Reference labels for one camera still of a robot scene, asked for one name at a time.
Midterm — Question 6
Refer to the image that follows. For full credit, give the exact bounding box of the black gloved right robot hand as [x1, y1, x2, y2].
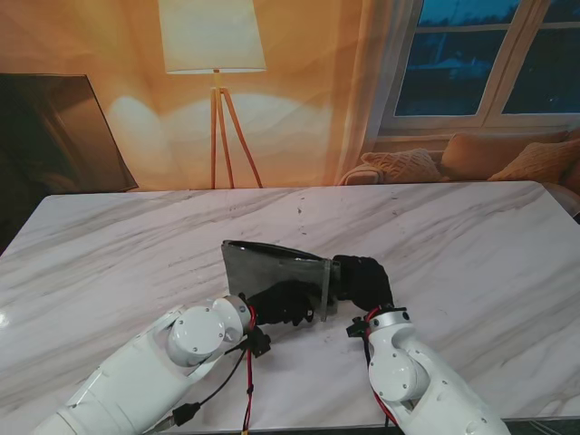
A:
[333, 255, 394, 314]

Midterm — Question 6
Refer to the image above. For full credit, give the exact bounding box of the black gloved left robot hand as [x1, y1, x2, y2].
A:
[244, 279, 324, 328]

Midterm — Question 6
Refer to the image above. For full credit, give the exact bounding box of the grey fabric storage pouch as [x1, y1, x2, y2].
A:
[220, 239, 342, 324]

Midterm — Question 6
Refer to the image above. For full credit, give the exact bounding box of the beige knit cushion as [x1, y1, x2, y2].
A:
[361, 148, 448, 183]

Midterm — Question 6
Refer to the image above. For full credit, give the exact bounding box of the plain orange cushion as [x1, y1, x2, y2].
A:
[441, 132, 567, 181]

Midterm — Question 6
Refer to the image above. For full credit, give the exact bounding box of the cream sheer curtain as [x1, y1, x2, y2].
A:
[333, 0, 425, 185]

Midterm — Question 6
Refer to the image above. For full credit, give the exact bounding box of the orange knit cushion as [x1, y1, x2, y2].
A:
[488, 138, 580, 183]

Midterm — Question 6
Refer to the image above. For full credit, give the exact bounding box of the beige sofa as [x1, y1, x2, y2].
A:
[339, 130, 580, 218]

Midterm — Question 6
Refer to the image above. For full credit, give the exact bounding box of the white framed night window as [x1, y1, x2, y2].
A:
[391, 0, 580, 132]

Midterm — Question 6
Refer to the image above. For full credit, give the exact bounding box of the tripod floor lamp white shade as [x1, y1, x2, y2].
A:
[158, 0, 267, 189]

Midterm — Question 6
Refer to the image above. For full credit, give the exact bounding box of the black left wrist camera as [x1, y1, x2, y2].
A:
[246, 328, 273, 359]

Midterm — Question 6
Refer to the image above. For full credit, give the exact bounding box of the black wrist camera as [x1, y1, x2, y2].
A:
[346, 317, 371, 339]
[246, 328, 273, 359]

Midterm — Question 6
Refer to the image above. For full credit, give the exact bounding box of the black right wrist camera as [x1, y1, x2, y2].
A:
[346, 317, 371, 339]

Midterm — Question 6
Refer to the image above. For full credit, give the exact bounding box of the red black left arm cable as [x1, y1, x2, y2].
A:
[156, 307, 262, 435]

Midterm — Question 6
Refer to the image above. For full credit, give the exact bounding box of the red black arm cable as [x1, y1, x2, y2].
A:
[361, 312, 402, 430]
[156, 307, 262, 435]

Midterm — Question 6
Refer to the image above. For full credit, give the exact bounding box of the red black right arm cable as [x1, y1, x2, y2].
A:
[361, 312, 402, 430]

